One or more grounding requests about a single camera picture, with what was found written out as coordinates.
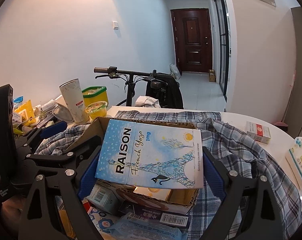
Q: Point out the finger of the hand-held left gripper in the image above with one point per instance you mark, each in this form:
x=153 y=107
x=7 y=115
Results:
x=65 y=161
x=53 y=127

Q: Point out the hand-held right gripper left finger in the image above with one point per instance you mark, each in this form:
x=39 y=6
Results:
x=87 y=180

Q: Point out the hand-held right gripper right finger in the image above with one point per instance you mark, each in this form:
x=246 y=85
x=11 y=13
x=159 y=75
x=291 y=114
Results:
x=214 y=177

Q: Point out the small white green box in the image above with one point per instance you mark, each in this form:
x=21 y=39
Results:
x=103 y=198

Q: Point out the blue bear print packet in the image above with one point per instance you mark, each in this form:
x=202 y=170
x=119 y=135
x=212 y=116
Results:
x=100 y=221

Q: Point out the gold box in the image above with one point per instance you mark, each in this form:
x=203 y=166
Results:
x=153 y=192

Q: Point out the light blue cigarette carton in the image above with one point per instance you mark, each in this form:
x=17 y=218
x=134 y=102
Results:
x=151 y=150

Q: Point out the blue wet wipes packet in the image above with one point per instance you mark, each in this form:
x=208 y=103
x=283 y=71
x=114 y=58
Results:
x=146 y=230

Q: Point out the grey cup face mask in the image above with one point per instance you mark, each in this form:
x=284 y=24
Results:
x=64 y=113

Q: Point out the yellow packet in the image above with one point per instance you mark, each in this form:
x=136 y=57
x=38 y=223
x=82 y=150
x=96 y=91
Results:
x=25 y=112

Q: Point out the blue plaid shirt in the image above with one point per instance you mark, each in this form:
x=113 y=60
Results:
x=241 y=160

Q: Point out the white tumbler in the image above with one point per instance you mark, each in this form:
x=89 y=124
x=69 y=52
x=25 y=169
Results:
x=74 y=100

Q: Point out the yellow jelly cup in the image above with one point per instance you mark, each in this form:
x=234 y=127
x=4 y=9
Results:
x=97 y=110

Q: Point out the yellow tub green lid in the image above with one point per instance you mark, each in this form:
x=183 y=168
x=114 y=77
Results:
x=98 y=93

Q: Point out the red white cigarette pack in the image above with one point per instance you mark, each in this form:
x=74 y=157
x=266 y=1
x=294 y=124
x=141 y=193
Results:
x=258 y=132

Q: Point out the printed tissue pack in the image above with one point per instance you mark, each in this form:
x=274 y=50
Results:
x=301 y=160

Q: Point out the white crumpled cloth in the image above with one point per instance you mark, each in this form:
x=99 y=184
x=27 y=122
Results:
x=147 y=101

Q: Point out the small brown cardboard box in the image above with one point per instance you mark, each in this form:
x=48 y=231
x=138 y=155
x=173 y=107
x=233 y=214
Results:
x=212 y=76

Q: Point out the black bicycle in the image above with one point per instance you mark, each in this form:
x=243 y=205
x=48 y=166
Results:
x=163 y=90

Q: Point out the white plastic bag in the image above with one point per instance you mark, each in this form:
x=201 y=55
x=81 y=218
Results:
x=176 y=71

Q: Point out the brown door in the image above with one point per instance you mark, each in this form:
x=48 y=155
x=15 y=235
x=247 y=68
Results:
x=191 y=40

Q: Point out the grey refrigerator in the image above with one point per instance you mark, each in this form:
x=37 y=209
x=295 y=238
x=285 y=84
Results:
x=301 y=67

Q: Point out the black framed glass door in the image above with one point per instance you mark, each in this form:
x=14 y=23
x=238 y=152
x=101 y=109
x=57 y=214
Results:
x=222 y=37

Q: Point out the white light switch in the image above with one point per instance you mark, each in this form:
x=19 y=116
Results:
x=115 y=25

